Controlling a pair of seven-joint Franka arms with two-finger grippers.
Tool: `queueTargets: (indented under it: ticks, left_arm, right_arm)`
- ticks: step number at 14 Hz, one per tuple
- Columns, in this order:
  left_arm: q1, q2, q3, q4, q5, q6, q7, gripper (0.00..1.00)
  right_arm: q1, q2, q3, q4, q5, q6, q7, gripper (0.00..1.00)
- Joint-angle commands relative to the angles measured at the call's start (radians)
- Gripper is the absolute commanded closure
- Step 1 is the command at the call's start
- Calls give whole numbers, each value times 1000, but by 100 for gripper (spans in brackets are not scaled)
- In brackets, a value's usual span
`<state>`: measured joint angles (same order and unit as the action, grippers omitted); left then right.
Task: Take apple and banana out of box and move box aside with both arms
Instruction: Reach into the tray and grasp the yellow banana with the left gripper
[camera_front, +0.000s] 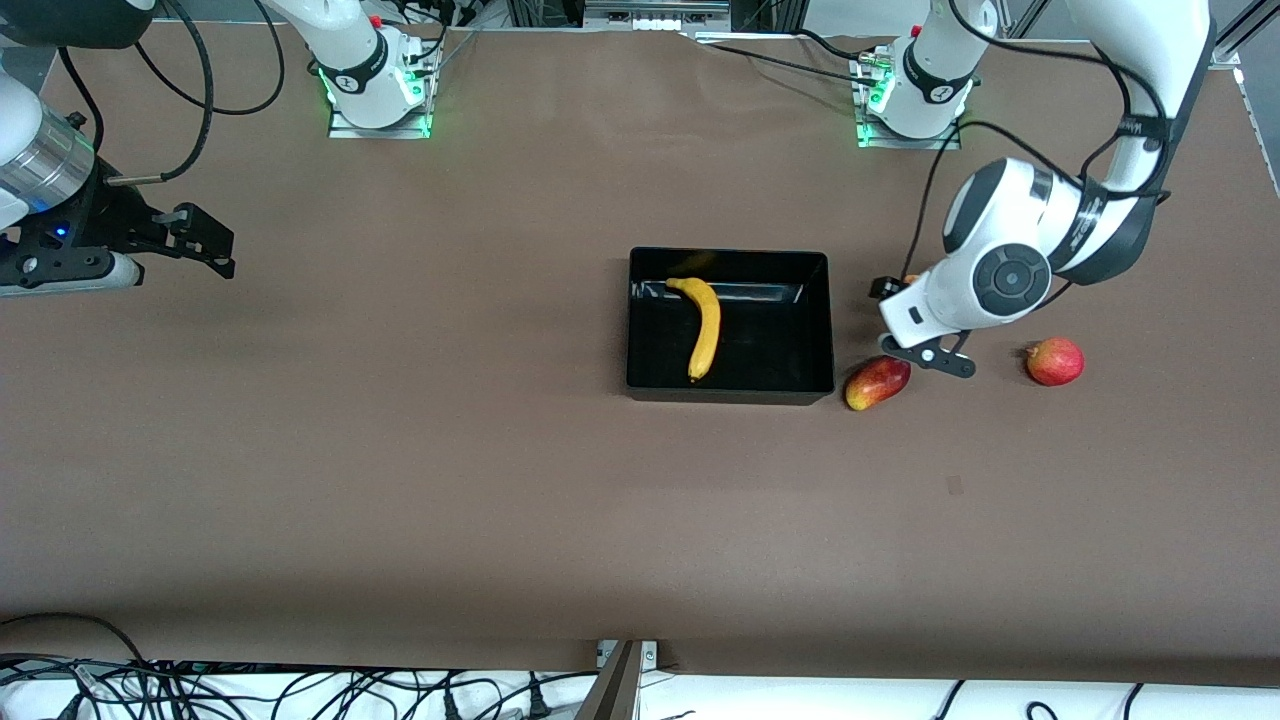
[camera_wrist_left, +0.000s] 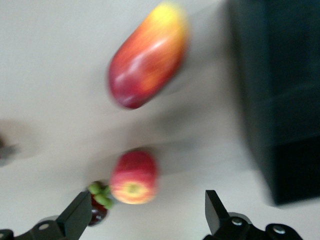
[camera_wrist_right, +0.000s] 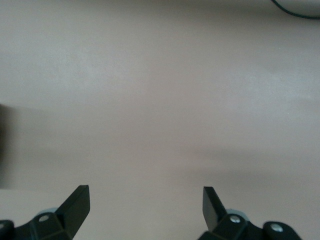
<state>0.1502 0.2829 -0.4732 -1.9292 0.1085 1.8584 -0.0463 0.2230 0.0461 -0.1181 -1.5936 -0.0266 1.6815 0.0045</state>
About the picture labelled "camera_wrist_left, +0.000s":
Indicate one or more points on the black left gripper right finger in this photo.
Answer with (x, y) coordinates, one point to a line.
(217, 220)

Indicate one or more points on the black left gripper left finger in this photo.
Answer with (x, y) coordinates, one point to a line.
(75, 217)

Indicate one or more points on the small red apple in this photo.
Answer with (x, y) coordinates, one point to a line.
(135, 177)

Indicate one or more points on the black plastic box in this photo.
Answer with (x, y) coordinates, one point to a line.
(287, 100)

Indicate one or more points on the dark purple mangosteen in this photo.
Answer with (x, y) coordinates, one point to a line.
(100, 195)

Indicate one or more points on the table cover sheet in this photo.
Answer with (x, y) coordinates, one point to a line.
(50, 75)

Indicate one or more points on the red yellow mango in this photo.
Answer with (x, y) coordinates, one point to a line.
(147, 57)

